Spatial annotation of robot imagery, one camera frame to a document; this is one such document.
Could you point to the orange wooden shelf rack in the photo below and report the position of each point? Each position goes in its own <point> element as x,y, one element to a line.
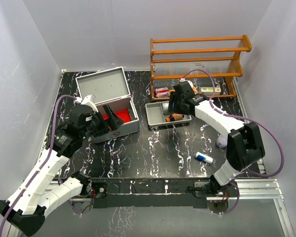
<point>198,60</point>

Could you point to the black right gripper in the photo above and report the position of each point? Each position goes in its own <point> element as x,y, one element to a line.
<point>173,107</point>

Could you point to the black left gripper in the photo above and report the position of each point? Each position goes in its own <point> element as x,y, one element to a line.
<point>113,123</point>

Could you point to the red white medicine box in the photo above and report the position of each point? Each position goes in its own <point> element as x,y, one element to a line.
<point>161,92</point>

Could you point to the brown glass bottle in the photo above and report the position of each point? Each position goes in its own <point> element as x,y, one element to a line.
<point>174,117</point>

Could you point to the orange medicine packet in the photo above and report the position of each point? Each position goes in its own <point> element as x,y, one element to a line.
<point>194,89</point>

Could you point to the red first aid kit pouch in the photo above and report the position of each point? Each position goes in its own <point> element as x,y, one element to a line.
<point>123,115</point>

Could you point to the grey medicine case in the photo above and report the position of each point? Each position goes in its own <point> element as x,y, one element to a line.
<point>110,87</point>

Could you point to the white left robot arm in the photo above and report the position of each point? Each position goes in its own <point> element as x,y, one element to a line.
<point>29,206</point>

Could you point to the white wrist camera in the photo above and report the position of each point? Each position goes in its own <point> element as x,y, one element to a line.
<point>185,80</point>
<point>88,100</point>

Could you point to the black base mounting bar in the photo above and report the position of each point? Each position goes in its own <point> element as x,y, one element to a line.
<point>156,192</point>

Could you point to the blue white tube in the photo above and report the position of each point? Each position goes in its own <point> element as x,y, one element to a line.
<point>203,158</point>

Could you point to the long white medicine box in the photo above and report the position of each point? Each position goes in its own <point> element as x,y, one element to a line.
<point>210,90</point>

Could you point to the clear round container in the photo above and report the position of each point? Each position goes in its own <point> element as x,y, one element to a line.
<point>221,142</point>

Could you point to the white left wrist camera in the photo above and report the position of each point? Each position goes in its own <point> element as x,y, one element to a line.
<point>88,100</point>

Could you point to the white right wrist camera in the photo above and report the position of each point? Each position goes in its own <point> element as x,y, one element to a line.
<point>185,80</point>

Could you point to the white dropper bottle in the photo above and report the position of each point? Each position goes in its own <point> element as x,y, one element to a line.
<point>164,107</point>

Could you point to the grey divided tray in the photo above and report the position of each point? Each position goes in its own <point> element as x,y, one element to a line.
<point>156,116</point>

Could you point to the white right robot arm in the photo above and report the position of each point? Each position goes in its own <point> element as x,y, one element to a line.
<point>244,142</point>

